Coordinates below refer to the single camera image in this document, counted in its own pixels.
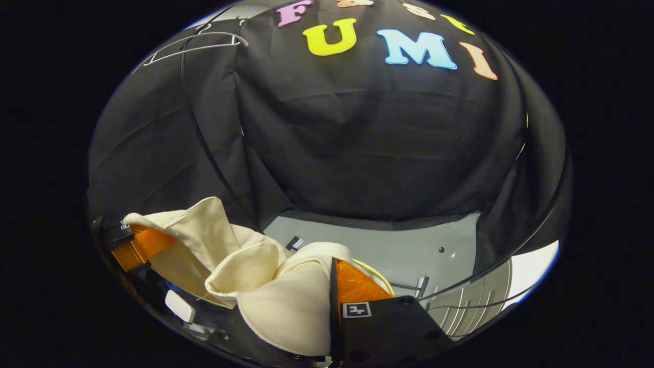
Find white hanger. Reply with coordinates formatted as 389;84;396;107
145;23;250;67
132;31;205;75

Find cream collared shirt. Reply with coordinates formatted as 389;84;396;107
123;197;389;357

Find white slatted panel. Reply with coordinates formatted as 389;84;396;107
427;239;560;340

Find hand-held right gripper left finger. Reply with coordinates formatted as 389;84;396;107
197;308;328;367

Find black backdrop cloth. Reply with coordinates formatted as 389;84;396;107
87;0;573;287

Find black metal clothes rack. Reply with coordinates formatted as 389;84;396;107
179;23;430;300

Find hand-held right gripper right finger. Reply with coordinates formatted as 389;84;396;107
330;257;446;368

